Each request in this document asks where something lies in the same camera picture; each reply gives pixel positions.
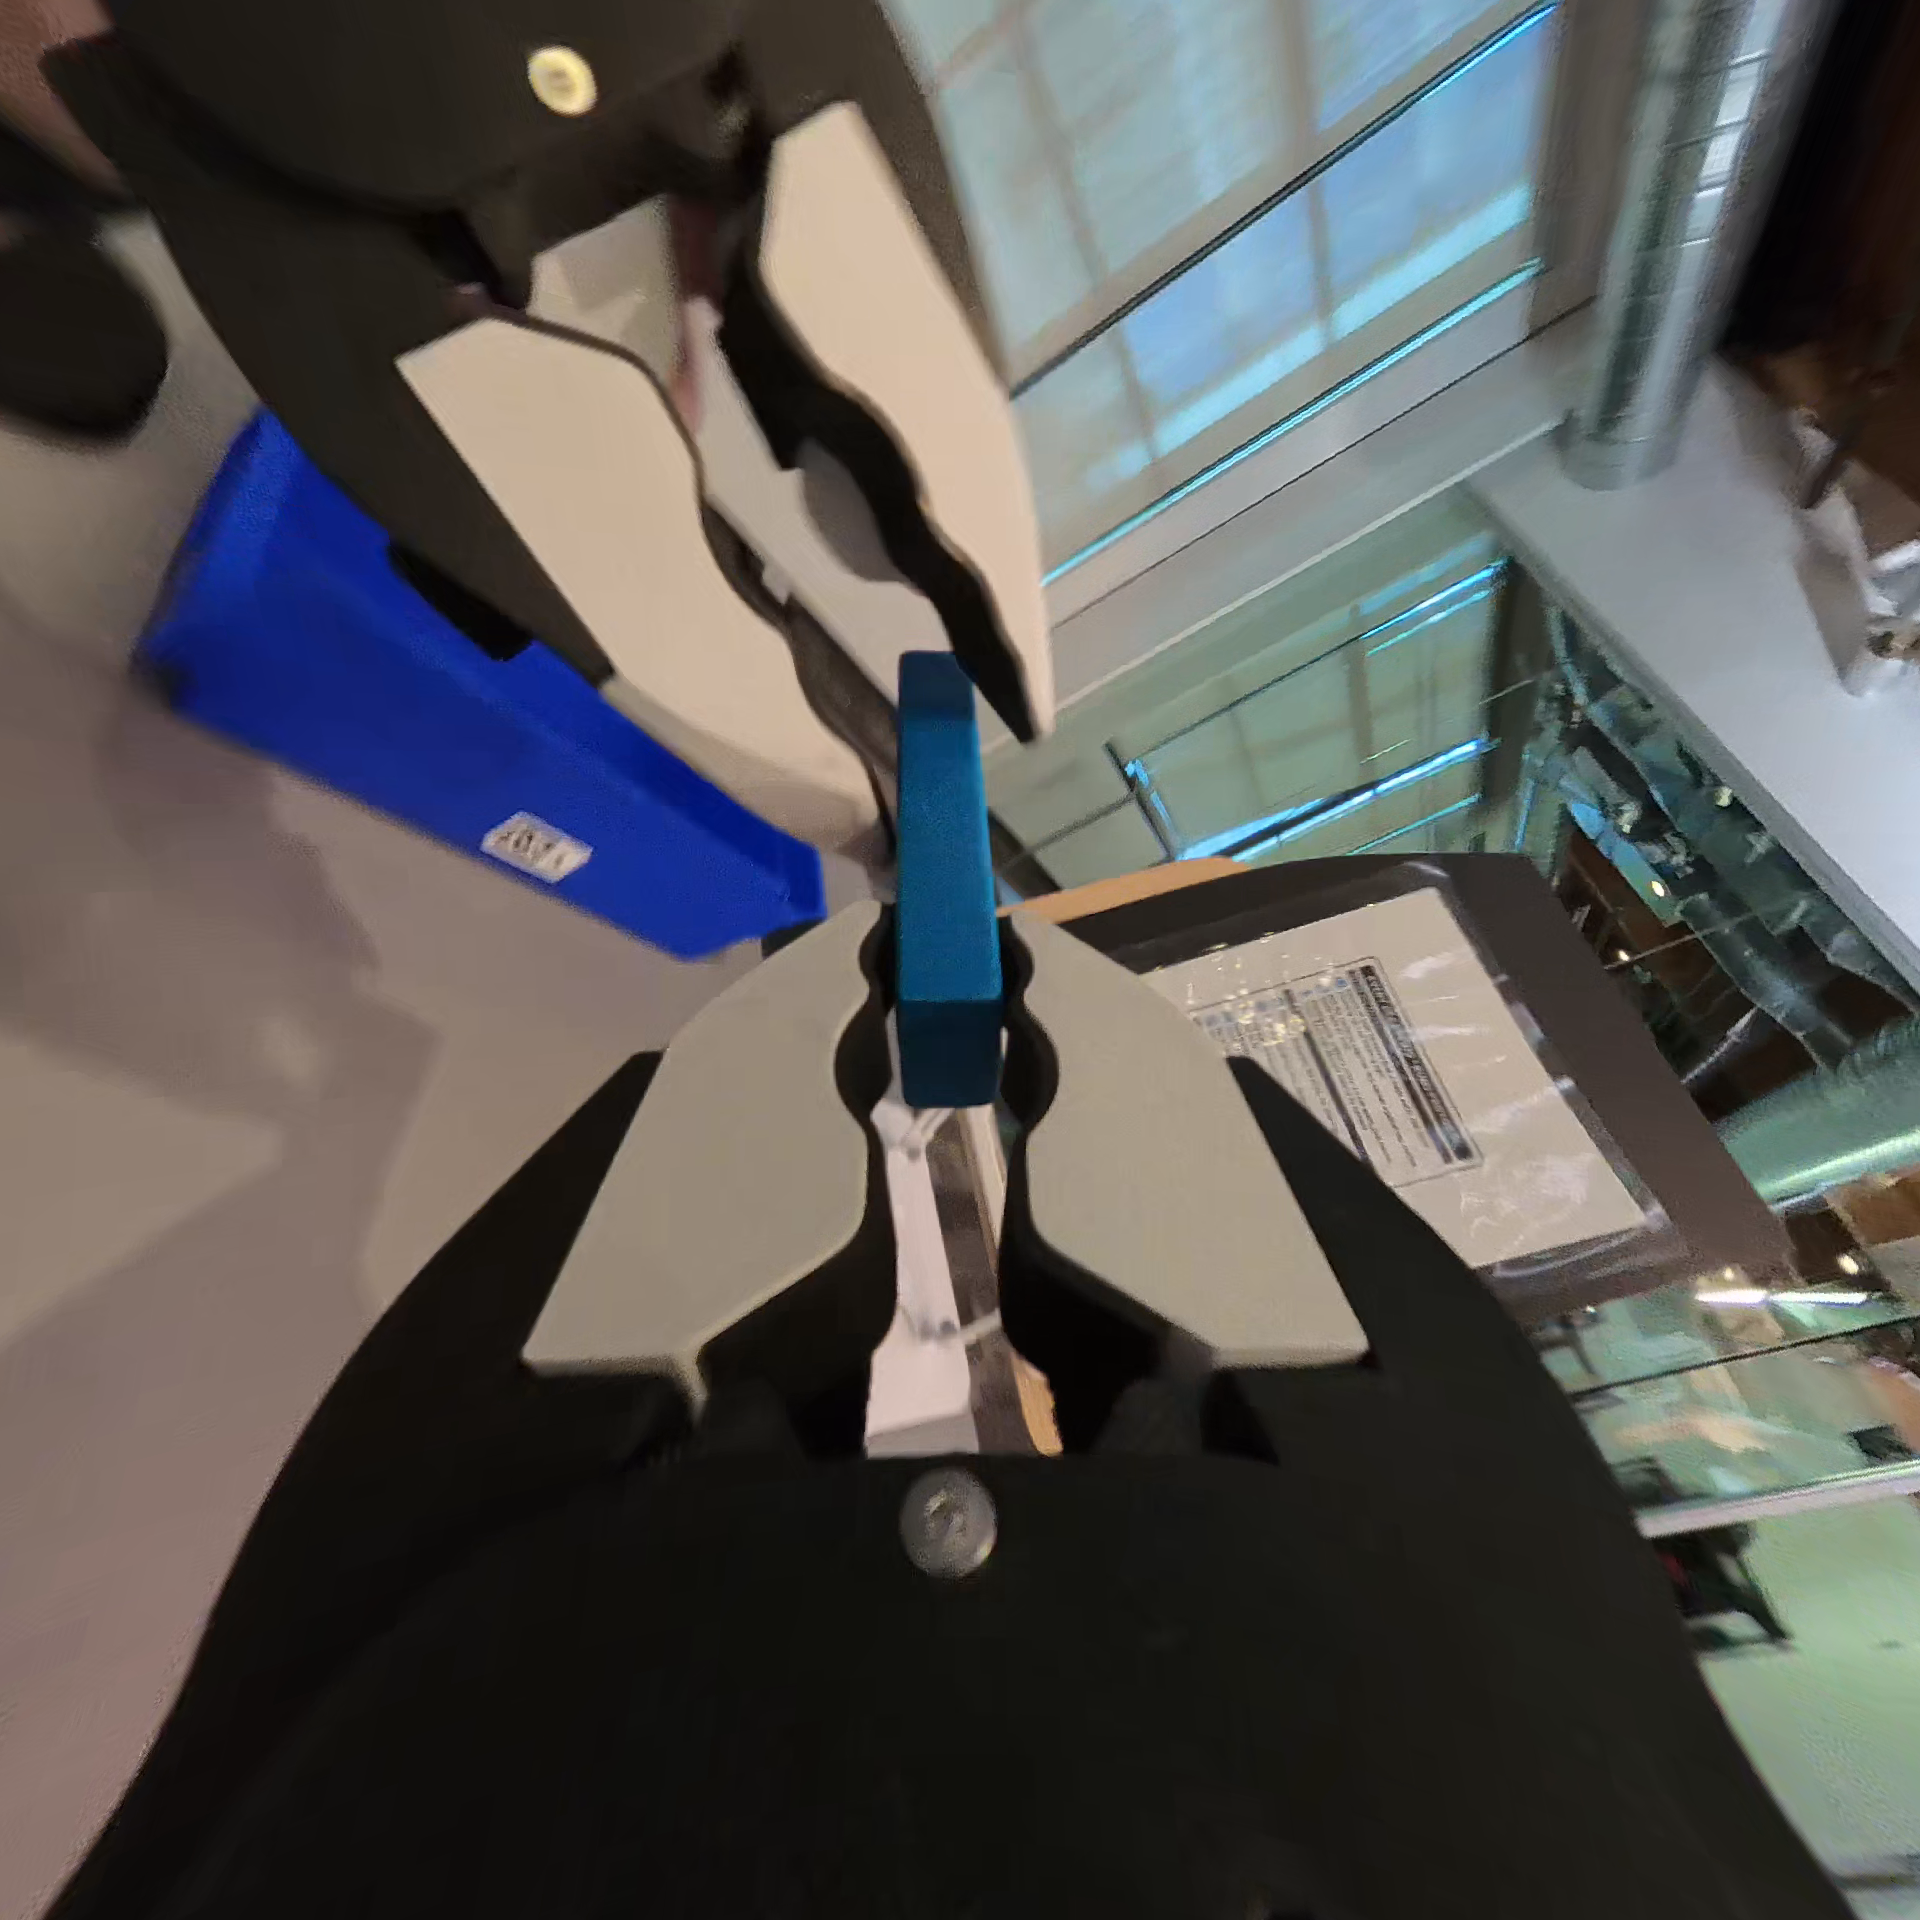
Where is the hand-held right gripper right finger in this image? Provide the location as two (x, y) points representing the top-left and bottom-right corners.
(996, 908), (1373, 1375)

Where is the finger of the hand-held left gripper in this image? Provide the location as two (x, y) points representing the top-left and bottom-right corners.
(719, 104), (1055, 747)
(392, 306), (903, 842)

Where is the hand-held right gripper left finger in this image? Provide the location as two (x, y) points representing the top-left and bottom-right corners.
(520, 896), (903, 1413)

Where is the blue plastic bin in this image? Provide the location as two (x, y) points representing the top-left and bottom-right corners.
(132, 407), (829, 962)

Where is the blue block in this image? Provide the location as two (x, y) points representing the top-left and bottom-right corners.
(895, 649), (1004, 1108)

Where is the spiral metal duct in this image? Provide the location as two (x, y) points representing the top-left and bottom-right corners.
(1552, 0), (1807, 493)

